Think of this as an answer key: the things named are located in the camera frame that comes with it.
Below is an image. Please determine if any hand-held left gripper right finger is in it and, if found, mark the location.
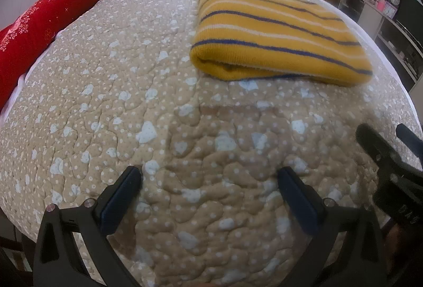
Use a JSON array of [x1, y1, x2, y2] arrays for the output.
[[277, 166, 387, 287]]

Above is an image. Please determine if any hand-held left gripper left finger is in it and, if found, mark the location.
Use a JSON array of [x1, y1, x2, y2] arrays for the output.
[[32, 165, 143, 287]]

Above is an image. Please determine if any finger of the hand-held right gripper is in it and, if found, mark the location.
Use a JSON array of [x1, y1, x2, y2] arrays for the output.
[[356, 122, 408, 175], [396, 123, 423, 172]]

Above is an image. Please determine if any yellow striped sweater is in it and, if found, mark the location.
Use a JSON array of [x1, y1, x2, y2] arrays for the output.
[[190, 0, 374, 87]]

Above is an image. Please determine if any beige dotted quilt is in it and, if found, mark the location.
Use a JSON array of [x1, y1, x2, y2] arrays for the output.
[[0, 0, 422, 287]]

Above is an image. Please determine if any black television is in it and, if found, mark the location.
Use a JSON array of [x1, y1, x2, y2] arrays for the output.
[[395, 0, 423, 54]]

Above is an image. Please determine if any pink table clock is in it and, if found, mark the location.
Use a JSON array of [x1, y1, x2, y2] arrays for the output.
[[384, 0, 399, 17]]

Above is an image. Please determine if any red patterned pillow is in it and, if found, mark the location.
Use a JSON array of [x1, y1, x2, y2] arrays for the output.
[[0, 0, 161, 109]]

